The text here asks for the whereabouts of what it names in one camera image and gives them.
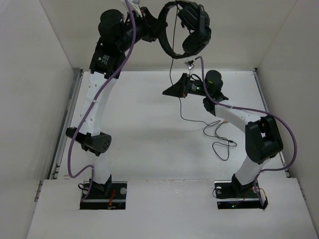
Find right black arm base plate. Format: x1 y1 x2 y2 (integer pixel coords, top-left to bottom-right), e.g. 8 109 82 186
212 181 269 210

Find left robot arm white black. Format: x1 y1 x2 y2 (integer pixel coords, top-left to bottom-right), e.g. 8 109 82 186
66 7 167 200

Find black headphones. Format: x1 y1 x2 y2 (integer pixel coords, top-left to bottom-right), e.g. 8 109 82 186
158 0 211 59

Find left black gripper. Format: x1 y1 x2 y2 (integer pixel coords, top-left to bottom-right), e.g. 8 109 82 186
117 5 167 52

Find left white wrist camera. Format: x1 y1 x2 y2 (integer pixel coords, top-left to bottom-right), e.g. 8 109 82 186
121 0 142 17

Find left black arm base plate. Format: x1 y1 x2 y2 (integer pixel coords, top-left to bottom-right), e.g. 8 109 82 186
78 181 127 210

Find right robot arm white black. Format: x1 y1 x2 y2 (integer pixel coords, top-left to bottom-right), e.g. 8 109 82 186
163 70 283 196

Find thin black headphone cable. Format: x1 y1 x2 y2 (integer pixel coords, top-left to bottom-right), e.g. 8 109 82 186
169 1 237 161

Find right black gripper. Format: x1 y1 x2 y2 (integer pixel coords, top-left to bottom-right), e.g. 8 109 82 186
163 72 211 98

